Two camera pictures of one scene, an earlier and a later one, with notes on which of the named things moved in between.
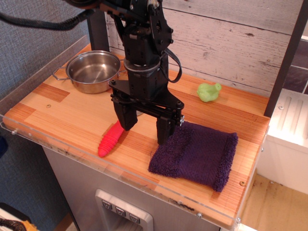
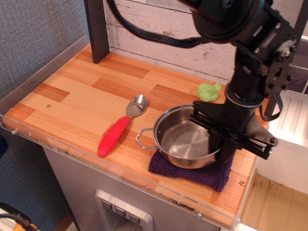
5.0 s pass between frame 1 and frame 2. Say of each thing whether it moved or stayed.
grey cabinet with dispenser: stayed
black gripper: moved
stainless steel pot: moved
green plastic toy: stayed
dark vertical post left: stayed
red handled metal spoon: stayed
